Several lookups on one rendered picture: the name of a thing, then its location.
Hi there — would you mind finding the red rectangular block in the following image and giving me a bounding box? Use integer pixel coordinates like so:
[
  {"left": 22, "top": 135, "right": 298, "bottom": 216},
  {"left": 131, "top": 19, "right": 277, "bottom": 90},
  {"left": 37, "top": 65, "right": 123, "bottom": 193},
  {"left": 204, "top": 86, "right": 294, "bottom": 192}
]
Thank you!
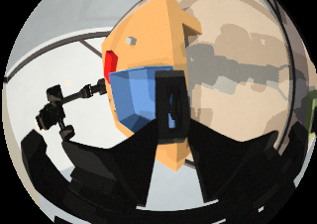
[{"left": 104, "top": 51, "right": 118, "bottom": 84}]

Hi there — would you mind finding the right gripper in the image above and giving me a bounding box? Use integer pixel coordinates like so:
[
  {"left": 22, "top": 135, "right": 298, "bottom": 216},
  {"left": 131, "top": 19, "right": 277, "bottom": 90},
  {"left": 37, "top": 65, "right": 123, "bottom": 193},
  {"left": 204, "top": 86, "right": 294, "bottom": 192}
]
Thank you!
[{"left": 46, "top": 84, "right": 75, "bottom": 141}]

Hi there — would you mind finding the blue open tray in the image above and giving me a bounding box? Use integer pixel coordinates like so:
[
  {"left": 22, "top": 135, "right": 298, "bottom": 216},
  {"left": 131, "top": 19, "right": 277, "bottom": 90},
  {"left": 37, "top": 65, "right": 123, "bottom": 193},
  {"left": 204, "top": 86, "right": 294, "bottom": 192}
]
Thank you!
[{"left": 109, "top": 65, "right": 173, "bottom": 134}]

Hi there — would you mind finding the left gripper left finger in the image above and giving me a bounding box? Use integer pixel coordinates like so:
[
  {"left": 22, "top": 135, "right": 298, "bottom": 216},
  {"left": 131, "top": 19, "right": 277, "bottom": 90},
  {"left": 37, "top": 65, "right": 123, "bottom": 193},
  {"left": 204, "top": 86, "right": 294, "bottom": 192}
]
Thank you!
[{"left": 61, "top": 119, "right": 159, "bottom": 207}]

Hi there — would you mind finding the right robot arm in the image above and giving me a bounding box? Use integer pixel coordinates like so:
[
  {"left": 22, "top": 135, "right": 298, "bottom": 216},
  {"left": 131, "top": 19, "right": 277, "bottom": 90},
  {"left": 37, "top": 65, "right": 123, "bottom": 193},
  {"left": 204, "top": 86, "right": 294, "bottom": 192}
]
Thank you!
[{"left": 36, "top": 84, "right": 101, "bottom": 131}]

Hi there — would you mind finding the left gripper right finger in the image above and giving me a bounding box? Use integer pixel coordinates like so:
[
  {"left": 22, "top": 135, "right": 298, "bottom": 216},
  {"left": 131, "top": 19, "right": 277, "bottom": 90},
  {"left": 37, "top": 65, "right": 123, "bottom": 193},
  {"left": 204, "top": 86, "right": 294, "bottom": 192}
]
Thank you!
[{"left": 187, "top": 118, "right": 278, "bottom": 203}]

